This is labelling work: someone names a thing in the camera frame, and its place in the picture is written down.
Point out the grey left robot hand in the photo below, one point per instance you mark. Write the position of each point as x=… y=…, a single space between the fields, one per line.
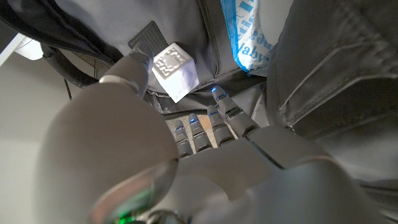
x=217 y=174

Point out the white embossed cube package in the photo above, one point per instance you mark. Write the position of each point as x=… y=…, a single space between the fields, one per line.
x=175 y=71

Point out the black backpack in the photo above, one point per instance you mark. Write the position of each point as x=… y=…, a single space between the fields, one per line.
x=335 y=77

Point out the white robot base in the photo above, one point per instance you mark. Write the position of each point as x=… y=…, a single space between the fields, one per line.
x=29 y=49

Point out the blue white wipes pack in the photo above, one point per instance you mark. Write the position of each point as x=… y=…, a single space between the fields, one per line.
x=248 y=37

